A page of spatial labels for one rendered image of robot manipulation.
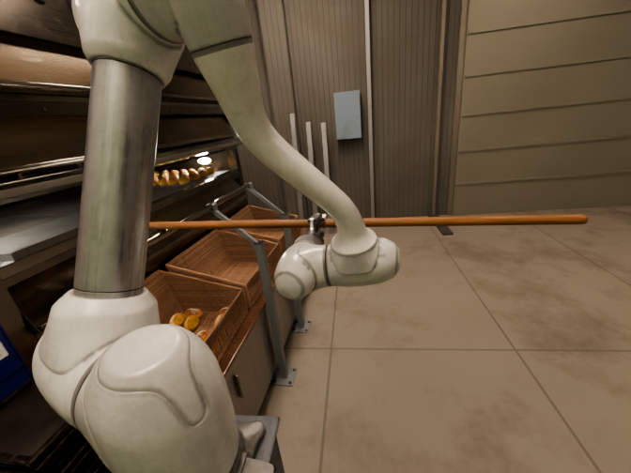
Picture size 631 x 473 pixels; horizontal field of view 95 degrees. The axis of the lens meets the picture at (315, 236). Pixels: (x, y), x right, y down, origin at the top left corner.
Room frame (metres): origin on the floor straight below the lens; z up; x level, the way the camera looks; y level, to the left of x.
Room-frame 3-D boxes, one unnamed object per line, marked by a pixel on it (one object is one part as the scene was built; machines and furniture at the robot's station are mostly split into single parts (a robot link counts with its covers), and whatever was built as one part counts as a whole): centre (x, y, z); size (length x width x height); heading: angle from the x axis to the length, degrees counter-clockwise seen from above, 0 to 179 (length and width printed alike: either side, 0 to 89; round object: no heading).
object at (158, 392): (0.30, 0.24, 1.17); 0.18 x 0.16 x 0.22; 57
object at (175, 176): (2.40, 1.12, 1.21); 0.61 x 0.48 x 0.06; 77
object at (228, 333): (1.10, 0.69, 0.72); 0.56 x 0.49 x 0.28; 168
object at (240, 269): (1.68, 0.56, 0.72); 0.56 x 0.49 x 0.28; 166
